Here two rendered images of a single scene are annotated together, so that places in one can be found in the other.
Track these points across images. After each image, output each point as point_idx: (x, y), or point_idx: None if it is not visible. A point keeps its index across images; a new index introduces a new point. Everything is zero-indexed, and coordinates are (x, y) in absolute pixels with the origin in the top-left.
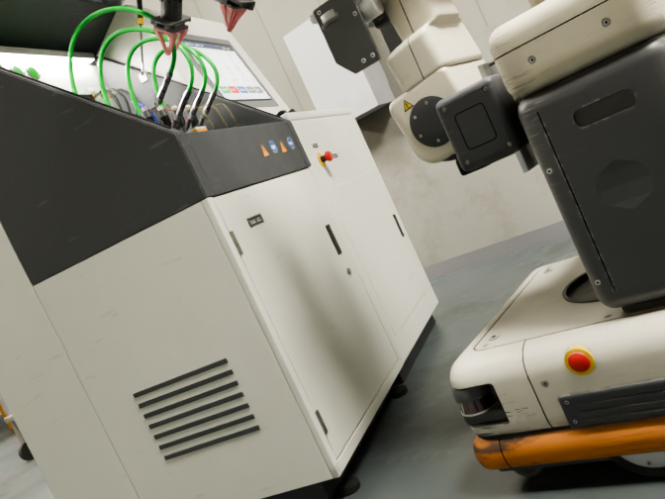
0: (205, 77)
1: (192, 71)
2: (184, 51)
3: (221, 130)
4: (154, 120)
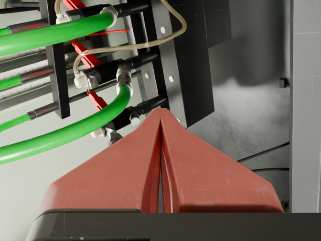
0: (101, 29)
1: (117, 115)
2: (63, 144)
3: (320, 203)
4: (121, 121)
